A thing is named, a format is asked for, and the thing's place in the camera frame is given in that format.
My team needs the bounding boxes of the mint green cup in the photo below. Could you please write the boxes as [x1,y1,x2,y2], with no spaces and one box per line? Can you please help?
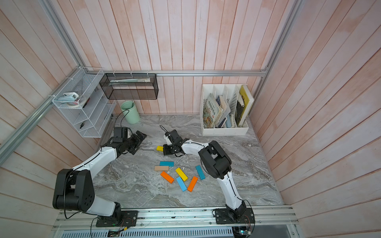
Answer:
[121,101,140,125]

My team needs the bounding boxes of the white wire shelf rack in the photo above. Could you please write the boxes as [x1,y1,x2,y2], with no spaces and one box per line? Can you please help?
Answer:
[52,67,116,138]

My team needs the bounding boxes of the teal block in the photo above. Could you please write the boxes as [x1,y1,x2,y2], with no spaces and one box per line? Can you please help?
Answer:
[195,165,205,180]
[159,161,174,167]

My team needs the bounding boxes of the long yellow block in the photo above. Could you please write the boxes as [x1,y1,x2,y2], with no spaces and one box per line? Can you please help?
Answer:
[175,168,188,181]

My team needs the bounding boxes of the orange block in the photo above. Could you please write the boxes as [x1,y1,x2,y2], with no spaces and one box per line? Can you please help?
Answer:
[187,177,198,192]
[160,171,174,183]

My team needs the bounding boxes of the black mesh wall basket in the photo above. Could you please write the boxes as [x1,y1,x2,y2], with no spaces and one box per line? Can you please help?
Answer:
[100,73,159,100]

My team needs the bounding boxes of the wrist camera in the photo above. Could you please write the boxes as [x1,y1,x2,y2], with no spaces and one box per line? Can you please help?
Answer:
[164,130,183,145]
[113,127,131,143]

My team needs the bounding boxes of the orange block left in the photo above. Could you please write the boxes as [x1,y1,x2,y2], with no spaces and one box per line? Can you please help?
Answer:
[160,171,174,183]

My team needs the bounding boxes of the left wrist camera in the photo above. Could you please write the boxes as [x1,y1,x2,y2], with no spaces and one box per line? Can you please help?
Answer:
[113,127,131,143]

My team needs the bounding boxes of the papers in black basket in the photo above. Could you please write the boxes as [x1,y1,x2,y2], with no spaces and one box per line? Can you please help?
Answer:
[109,78,151,86]

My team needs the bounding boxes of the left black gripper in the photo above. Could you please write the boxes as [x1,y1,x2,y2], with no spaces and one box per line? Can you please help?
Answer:
[123,130,148,155]

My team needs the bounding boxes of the natural wood block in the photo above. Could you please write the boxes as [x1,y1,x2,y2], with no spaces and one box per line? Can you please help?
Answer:
[154,166,170,172]

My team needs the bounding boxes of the white tape dispenser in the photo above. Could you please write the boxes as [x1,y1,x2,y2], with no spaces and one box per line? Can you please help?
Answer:
[57,92,79,107]

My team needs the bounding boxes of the light blue block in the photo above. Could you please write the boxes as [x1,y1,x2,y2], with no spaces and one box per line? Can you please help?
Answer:
[176,177,187,191]

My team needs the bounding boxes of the white file organizer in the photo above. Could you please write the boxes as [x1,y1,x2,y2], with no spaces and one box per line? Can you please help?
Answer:
[200,84,249,136]

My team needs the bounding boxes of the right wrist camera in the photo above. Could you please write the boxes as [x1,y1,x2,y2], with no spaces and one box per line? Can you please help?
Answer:
[164,130,183,145]

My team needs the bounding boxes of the illustrated children's book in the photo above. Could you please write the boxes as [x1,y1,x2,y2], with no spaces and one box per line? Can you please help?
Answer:
[203,93,223,129]

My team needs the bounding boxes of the grey blue books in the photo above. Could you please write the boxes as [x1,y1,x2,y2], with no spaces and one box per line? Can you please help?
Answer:
[215,95,231,128]

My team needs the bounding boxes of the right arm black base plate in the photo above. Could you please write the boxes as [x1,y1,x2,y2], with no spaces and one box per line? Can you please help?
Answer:
[212,208,256,225]

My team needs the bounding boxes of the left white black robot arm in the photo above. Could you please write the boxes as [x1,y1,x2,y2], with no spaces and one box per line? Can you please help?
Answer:
[53,127,147,219]

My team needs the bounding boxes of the orange block right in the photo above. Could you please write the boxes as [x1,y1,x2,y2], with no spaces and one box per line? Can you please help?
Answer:
[187,177,198,192]

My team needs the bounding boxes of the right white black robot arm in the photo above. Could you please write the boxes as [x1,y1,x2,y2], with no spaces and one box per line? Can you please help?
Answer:
[163,140,247,222]

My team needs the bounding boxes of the yellow book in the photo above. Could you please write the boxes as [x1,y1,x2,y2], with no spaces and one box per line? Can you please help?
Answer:
[235,84,254,127]

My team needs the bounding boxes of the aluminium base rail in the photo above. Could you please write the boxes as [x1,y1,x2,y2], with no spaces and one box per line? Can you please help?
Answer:
[52,205,299,231]

